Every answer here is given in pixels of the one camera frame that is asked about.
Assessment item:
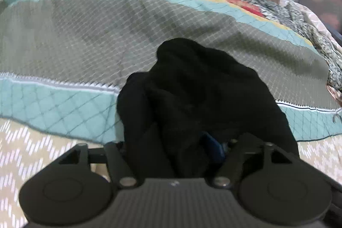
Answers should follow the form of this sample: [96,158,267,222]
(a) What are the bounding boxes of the black pants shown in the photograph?
[116,38,299,179]

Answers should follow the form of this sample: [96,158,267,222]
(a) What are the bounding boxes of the chevron teal grey bedspread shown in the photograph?
[1,0,341,227]

